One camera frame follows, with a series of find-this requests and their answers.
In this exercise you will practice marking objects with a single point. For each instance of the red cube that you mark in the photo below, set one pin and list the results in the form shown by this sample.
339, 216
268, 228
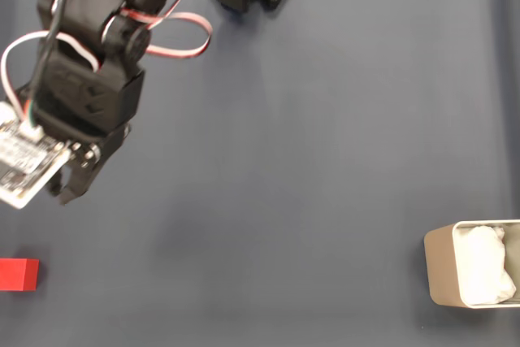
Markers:
16, 274

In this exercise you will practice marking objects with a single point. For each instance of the beige metal box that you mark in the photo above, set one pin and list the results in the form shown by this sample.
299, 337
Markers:
440, 265

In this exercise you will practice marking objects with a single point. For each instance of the dark grey table mat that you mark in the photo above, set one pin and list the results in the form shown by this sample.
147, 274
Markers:
284, 160

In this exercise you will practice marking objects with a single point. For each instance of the white crumpled tissue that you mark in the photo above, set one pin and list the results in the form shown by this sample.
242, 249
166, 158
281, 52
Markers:
483, 265

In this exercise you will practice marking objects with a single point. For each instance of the white camera circuit board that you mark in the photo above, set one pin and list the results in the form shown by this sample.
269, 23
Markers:
28, 164

